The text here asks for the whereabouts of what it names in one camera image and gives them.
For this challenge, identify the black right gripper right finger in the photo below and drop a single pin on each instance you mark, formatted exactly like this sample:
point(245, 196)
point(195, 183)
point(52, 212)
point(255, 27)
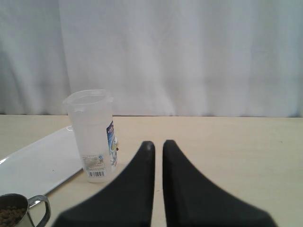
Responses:
point(192, 200)

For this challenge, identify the clear plastic container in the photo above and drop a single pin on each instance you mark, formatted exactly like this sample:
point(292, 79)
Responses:
point(90, 112)

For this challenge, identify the white curtain backdrop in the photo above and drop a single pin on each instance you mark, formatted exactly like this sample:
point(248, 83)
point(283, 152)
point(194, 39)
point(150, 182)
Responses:
point(156, 57)

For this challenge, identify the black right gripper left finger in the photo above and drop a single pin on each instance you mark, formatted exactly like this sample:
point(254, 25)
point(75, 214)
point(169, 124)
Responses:
point(126, 202)

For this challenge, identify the steel mug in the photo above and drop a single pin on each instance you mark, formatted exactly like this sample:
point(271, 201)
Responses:
point(15, 210)

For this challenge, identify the white plastic tray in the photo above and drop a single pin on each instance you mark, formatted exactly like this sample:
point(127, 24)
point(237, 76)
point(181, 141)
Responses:
point(41, 166)

